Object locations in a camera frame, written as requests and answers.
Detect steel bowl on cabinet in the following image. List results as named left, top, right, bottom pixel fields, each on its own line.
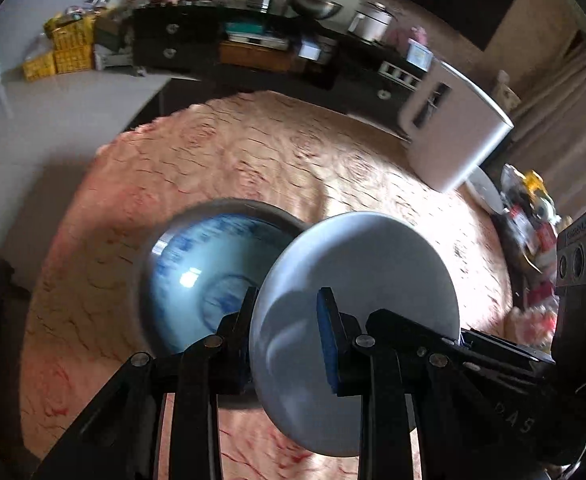
left=288, top=0, right=343, bottom=21

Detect white electric kettle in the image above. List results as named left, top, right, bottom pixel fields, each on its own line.
left=398, top=60, right=513, bottom=193

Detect black drawer cabinet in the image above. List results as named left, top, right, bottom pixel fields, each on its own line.
left=132, top=4, right=222, bottom=73

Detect rose patterned tablecloth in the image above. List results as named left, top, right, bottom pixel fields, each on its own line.
left=20, top=91, right=512, bottom=457

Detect blue patterned porcelain bowl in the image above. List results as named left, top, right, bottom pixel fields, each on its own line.
left=133, top=198, right=308, bottom=410

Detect white plate at back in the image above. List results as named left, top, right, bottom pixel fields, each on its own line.
left=464, top=167, right=504, bottom=216

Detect white floral plate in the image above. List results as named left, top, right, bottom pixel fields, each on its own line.
left=248, top=211, right=460, bottom=457

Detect white rice cooker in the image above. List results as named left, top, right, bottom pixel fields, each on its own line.
left=347, top=1, right=394, bottom=42

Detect yellow crates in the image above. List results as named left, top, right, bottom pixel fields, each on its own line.
left=22, top=12, right=96, bottom=81

